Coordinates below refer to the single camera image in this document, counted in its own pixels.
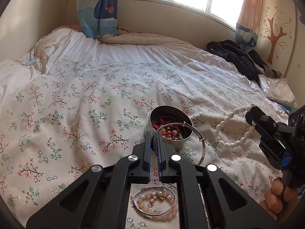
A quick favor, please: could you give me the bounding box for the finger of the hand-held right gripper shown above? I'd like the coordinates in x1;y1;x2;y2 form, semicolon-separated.
245;105;290;136
258;124;293;172

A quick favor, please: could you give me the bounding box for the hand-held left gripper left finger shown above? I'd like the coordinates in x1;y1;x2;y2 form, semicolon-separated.
25;131;153;229

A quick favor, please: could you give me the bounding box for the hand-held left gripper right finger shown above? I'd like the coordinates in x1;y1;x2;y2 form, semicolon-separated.
156;132;278;229

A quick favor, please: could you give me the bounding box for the round silver tin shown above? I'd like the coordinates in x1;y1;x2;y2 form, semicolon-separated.
144;105;193;152

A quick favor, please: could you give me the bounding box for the white bead bracelet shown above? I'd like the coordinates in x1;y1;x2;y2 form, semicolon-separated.
214;105;256;148

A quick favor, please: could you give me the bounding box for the pile of mixed bracelets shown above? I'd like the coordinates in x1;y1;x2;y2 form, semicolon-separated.
152;114;189;141

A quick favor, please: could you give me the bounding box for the pink pearl bracelet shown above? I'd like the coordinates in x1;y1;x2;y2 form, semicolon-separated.
133;187;177;218

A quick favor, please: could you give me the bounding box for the pink bead bracelet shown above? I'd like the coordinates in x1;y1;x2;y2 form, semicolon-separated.
136;193;178;220

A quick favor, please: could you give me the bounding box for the thick silver bangle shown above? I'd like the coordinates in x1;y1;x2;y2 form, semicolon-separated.
152;122;206;166

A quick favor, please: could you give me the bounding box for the person's right hand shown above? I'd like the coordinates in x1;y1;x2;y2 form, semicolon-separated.
258;178;298;220

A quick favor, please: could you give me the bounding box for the clear plastic bag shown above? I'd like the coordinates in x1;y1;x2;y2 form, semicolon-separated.
258;74;298;109

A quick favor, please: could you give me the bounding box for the floral printed cloth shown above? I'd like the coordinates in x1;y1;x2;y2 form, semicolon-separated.
0;55;290;229

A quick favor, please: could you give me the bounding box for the black jacket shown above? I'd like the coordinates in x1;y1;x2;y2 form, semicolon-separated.
206;39;266;81

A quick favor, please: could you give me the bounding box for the pink and blue curtain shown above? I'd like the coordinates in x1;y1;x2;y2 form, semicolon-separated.
235;0;265;53

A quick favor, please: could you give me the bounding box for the beige striped blanket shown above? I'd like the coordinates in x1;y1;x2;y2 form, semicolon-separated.
99;31;191;46

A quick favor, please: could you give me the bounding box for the whale print curtain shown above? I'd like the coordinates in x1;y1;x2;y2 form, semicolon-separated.
76;0;120;39

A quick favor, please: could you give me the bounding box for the tree wall sticker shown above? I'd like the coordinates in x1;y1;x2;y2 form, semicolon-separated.
258;5;295;65

